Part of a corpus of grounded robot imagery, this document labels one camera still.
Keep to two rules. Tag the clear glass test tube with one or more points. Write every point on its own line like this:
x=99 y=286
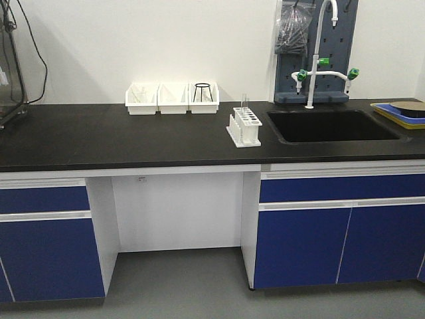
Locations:
x=244 y=103

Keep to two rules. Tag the white test tube rack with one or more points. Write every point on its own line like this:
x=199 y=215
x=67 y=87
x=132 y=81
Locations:
x=243 y=128

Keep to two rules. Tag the grey pegboard drying rack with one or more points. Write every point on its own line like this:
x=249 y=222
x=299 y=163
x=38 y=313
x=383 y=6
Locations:
x=335 y=49

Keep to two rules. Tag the white right storage bin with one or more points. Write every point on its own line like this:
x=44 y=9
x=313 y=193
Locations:
x=206 y=107

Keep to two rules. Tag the white storage bin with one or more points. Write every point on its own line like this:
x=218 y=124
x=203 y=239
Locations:
x=173 y=98
x=141 y=98
x=206 y=107

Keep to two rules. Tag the white middle storage bin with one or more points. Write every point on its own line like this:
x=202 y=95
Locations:
x=173 y=98

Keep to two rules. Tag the black metal tripod stand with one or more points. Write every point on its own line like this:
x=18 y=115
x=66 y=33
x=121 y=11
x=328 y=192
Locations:
x=202 y=89

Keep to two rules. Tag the white left storage bin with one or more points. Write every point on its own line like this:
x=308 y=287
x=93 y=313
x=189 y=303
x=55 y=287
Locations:
x=141 y=98

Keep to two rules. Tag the black lab sink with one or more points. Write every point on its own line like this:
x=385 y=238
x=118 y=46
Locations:
x=328 y=126

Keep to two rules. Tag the white gooseneck lab faucet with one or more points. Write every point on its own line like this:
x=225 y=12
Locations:
x=300 y=76

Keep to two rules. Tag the blue right cabinet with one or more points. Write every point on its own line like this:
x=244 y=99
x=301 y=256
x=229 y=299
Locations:
x=338 y=230

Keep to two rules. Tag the blue cabinet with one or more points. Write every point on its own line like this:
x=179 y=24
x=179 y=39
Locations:
x=48 y=245
x=338 y=230

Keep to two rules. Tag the clear bag of pegs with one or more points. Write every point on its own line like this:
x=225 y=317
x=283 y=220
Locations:
x=292 y=27

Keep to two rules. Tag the blue left cabinet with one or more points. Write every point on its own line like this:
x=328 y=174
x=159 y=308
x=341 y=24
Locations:
x=48 y=245

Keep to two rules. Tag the yellow tray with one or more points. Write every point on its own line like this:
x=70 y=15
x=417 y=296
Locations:
x=407 y=126

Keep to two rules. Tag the round brown disc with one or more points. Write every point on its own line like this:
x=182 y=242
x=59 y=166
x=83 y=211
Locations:
x=410 y=109

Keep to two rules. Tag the blue tray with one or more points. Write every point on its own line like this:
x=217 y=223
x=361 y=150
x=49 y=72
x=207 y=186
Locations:
x=390 y=111

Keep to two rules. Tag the metal frame equipment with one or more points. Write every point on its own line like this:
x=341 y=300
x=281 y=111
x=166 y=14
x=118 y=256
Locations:
x=13 y=94

